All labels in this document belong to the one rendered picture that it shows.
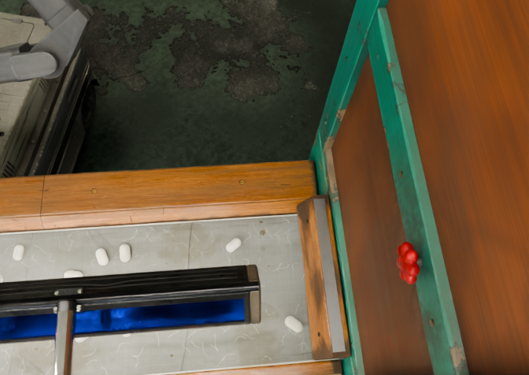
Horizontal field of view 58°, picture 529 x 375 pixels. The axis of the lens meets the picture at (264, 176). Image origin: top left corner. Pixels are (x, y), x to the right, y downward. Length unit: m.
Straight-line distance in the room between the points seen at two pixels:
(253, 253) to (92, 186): 0.37
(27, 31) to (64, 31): 0.89
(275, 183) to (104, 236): 0.38
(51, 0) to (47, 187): 0.42
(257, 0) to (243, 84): 0.47
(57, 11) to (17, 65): 0.11
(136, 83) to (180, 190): 1.13
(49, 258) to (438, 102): 0.83
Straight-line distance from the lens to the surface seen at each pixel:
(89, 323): 0.68
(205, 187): 1.03
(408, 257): 0.51
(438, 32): 0.50
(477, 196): 0.43
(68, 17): 0.86
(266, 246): 1.02
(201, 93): 2.05
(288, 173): 1.05
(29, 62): 0.87
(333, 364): 0.97
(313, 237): 0.92
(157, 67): 2.15
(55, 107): 1.72
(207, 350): 0.99
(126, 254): 1.02
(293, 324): 0.97
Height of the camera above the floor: 1.72
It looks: 67 degrees down
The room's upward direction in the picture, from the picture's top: 6 degrees clockwise
